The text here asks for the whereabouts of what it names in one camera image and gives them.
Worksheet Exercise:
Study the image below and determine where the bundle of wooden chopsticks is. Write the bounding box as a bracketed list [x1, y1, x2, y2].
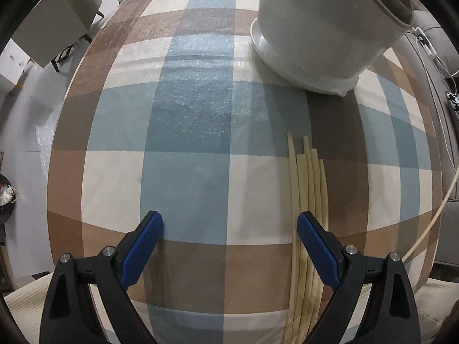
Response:
[281, 132, 330, 344]

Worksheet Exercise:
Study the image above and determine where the grey nightstand cabinet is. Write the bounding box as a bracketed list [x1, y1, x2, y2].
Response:
[11, 0, 104, 76]

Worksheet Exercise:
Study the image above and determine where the checked tablecloth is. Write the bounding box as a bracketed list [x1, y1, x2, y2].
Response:
[46, 0, 441, 344]

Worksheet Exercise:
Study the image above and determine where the white power strip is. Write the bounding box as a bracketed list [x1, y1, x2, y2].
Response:
[412, 27, 439, 62]

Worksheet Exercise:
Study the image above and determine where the bubble wrap sheet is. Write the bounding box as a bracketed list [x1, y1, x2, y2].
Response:
[34, 122, 60, 158]

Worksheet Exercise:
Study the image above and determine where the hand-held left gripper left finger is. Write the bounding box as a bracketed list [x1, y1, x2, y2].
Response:
[40, 211, 164, 344]

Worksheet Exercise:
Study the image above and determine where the cream knit cloth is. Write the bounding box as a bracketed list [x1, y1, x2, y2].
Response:
[3, 271, 459, 344]

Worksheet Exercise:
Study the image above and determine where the black waste bin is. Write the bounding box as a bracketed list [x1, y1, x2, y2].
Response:
[0, 174, 18, 224]

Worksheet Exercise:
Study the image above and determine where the white dresser with drawers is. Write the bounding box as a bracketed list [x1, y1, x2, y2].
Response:
[0, 38, 40, 91]

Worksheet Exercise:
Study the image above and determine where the houndstooth pillow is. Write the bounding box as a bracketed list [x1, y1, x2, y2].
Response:
[445, 91, 459, 115]

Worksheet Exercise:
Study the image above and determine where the grey sofa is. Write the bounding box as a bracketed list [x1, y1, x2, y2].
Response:
[380, 5, 459, 280]

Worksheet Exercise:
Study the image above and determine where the white grey utensil holder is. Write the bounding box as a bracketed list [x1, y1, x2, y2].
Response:
[250, 0, 415, 97]

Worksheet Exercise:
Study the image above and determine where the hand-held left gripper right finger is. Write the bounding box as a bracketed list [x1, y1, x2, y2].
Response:
[297, 211, 420, 344]

